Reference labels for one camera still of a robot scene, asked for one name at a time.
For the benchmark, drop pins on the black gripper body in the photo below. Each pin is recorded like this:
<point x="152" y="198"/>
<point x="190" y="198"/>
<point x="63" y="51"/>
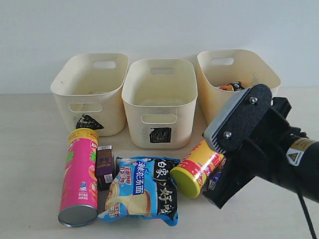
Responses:
<point x="262" y="154"/>

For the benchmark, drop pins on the orange noodle packet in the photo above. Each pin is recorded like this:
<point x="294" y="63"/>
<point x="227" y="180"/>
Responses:
<point x="232" y="87"/>

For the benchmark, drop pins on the blue white milk carton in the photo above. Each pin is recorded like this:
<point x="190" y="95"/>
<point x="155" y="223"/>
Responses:
<point x="215" y="175"/>

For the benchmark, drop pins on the blue noodle packet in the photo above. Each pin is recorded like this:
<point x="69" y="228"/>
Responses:
<point x="142" y="188"/>

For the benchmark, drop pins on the purple drink carton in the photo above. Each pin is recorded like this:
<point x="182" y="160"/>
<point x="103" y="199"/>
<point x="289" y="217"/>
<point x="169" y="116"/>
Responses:
<point x="105" y="167"/>

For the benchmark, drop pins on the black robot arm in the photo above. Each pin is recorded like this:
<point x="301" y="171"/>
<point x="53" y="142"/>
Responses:
<point x="303" y="155"/>

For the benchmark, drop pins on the right cream plastic bin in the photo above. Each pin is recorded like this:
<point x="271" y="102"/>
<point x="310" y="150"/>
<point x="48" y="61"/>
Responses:
<point x="216" y="68"/>

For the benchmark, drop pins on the cream plastic bin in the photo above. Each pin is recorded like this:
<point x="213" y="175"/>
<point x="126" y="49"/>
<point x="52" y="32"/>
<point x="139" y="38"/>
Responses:
<point x="88" y="92"/>
<point x="159" y="97"/>
<point x="216" y="68"/>

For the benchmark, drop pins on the yellow chips can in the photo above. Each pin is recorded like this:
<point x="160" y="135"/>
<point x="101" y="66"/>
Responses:
<point x="193" y="171"/>

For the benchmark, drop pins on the middle cream plastic bin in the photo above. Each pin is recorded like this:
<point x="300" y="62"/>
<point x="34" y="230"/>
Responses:
<point x="159" y="97"/>

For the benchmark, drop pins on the left cream plastic bin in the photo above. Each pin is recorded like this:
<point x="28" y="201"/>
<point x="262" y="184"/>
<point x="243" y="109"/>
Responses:
<point x="88" y="92"/>

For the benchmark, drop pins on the pink chips can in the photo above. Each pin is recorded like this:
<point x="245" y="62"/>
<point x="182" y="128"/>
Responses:
<point x="79" y="199"/>

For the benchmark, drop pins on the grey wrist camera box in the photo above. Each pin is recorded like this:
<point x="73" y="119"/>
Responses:
<point x="237" y="118"/>

